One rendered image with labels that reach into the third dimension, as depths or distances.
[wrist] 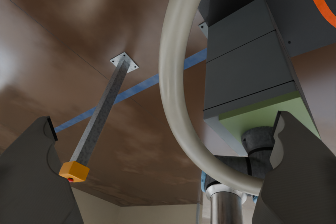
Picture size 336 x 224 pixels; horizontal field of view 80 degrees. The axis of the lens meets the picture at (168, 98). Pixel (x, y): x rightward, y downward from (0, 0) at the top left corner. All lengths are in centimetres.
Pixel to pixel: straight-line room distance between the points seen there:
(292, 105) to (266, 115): 10
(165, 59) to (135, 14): 144
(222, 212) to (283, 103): 44
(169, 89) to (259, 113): 67
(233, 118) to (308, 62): 117
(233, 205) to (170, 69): 64
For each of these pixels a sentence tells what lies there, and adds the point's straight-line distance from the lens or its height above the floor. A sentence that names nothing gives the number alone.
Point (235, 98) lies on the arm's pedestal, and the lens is 95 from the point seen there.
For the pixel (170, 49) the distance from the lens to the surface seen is 22.
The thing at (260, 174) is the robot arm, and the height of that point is 108.
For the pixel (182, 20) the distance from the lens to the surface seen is 21.
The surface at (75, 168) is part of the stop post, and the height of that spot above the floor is 104.
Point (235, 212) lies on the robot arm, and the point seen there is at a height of 123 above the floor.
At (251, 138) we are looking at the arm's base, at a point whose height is 92.
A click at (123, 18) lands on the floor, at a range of 171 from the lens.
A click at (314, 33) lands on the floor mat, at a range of 178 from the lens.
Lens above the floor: 141
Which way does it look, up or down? 40 degrees down
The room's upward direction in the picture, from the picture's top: 168 degrees counter-clockwise
